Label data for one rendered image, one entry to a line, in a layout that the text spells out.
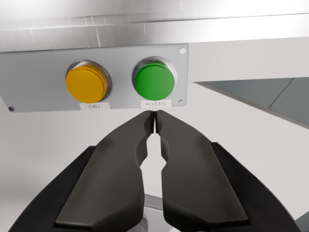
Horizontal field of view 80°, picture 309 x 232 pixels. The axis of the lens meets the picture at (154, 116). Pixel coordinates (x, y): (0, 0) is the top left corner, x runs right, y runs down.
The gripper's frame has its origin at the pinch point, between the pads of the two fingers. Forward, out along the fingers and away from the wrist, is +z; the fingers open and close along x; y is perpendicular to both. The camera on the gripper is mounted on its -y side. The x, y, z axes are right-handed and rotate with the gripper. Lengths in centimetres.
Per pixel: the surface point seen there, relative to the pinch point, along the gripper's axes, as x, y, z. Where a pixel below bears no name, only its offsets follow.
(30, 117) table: -23.7, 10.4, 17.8
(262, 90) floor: 68, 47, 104
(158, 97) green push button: 0.2, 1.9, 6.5
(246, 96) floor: 58, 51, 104
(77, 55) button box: -7.5, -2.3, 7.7
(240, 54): 12.6, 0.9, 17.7
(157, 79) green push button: 0.2, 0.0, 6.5
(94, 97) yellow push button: -6.4, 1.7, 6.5
